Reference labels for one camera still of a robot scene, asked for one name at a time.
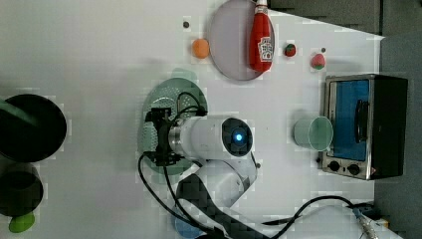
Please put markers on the black toaster oven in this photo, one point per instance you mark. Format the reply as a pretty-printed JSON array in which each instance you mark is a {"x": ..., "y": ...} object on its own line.
[{"x": 368, "y": 115}]

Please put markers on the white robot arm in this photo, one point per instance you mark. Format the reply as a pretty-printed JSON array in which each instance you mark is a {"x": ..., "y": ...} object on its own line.
[{"x": 221, "y": 147}]

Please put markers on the green toy lime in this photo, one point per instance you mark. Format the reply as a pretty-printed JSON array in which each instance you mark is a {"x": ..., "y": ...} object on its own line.
[{"x": 19, "y": 224}]

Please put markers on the red ketchup bottle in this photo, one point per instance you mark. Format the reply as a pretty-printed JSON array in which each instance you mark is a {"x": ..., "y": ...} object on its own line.
[{"x": 261, "y": 50}]

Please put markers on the mint green plastic strainer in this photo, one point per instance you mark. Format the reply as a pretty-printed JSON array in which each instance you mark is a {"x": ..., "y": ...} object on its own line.
[{"x": 177, "y": 98}]

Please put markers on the pink toy peach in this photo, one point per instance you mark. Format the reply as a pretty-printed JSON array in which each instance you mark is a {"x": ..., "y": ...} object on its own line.
[{"x": 318, "y": 61}]

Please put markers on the mint green cup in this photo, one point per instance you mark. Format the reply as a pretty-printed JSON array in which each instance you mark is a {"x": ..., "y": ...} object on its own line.
[{"x": 315, "y": 133}]

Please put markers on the blue bowl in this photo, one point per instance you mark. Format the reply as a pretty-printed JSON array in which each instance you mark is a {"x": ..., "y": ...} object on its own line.
[{"x": 181, "y": 225}]

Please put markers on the large black round base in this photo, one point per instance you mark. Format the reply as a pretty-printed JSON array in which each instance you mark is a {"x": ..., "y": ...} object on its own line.
[{"x": 25, "y": 142}]

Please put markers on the orange toy fruit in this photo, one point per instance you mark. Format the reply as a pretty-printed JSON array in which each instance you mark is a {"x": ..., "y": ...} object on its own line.
[{"x": 200, "y": 48}]

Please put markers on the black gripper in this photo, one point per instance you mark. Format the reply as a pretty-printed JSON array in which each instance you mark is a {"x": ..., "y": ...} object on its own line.
[{"x": 163, "y": 155}]

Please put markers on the small black round base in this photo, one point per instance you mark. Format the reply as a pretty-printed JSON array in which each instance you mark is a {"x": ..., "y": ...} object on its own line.
[{"x": 21, "y": 189}]

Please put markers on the red toy strawberry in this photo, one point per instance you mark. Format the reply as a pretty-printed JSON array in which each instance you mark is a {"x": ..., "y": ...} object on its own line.
[{"x": 290, "y": 50}]

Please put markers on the grey round plate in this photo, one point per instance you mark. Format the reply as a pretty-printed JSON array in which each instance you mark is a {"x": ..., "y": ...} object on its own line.
[{"x": 229, "y": 39}]

